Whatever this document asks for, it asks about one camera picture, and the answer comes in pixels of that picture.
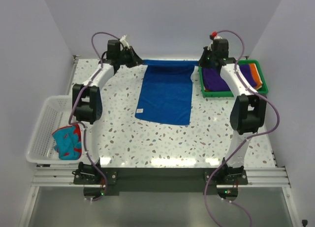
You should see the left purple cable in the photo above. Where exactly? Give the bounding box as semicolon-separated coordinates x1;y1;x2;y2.
67;32;124;202

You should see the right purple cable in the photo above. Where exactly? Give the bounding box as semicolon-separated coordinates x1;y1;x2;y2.
203;30;281;227

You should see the purple cable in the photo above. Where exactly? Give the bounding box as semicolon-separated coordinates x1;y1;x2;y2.
67;32;124;202
203;30;281;227

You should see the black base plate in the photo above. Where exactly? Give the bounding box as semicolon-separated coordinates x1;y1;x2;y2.
72;163;248;197

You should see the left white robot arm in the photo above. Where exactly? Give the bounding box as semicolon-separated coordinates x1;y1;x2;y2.
68;35;143;164

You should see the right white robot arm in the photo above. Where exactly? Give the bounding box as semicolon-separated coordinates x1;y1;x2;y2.
199;35;266;184

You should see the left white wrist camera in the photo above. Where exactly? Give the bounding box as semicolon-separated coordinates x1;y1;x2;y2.
120;34;130;49

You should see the aluminium rail frame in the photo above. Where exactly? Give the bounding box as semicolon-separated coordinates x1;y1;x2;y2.
31;165;291;188

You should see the white plastic basket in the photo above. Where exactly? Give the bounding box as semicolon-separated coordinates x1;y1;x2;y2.
27;95;97;165

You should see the teal and red towel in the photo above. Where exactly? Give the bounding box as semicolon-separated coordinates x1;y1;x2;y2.
52;125;82;161

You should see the blue towel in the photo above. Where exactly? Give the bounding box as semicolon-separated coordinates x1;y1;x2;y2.
135;60;197;126

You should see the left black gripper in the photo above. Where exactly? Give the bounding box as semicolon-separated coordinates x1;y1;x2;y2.
117;46;145;68

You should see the orange Doraemon towel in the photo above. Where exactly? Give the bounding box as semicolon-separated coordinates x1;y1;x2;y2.
203;64;263;93

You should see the purple towel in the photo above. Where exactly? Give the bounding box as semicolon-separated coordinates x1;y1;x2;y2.
201;64;258;92

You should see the green plastic tray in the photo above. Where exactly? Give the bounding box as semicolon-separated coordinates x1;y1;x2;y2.
198;60;268;97

